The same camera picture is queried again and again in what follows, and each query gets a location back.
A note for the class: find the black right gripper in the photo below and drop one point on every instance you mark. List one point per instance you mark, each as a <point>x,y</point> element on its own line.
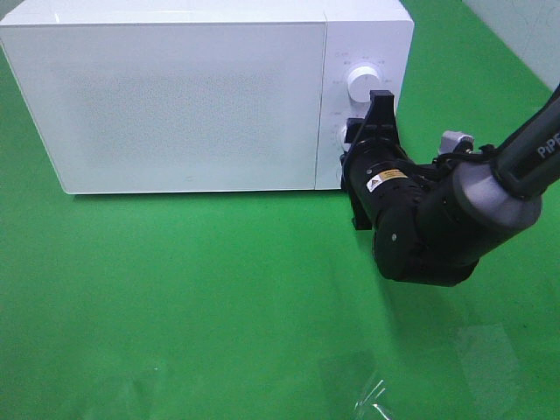
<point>387,183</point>

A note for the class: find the white microwave knob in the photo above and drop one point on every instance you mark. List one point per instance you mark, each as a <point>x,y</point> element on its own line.
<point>360,81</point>
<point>340,138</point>

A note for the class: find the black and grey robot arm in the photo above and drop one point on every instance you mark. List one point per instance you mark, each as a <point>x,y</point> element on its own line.
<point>431,223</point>

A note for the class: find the white microwave oven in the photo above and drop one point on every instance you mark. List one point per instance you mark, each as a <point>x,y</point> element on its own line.
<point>376,33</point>

